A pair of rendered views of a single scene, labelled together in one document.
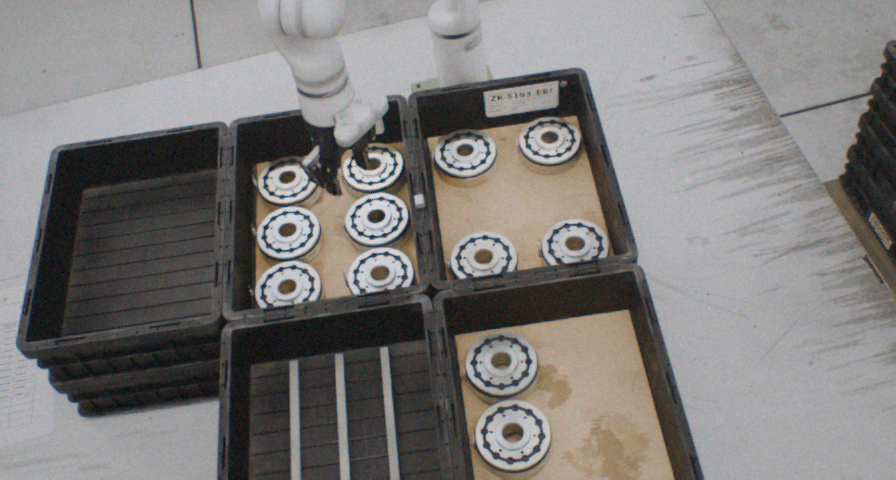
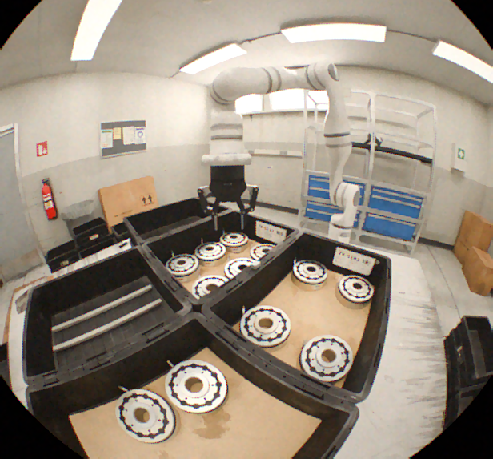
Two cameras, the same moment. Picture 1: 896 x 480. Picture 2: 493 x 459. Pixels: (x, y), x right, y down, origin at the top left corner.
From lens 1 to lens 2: 1.12 m
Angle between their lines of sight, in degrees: 44
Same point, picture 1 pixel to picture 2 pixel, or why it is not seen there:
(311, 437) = (118, 310)
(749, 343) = (368, 448)
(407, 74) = not seen: hidden behind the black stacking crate
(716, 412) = not seen: outside the picture
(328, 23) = (222, 77)
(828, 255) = (433, 407)
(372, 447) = (118, 338)
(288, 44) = (214, 106)
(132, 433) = not seen: hidden behind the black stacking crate
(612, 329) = (296, 427)
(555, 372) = (225, 420)
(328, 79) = (219, 125)
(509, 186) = (320, 299)
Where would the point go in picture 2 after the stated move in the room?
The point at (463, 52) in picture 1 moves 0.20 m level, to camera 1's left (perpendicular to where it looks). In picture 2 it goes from (338, 236) to (291, 223)
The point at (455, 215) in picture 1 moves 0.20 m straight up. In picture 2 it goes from (281, 295) to (290, 225)
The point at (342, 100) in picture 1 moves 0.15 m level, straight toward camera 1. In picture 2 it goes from (224, 146) to (154, 150)
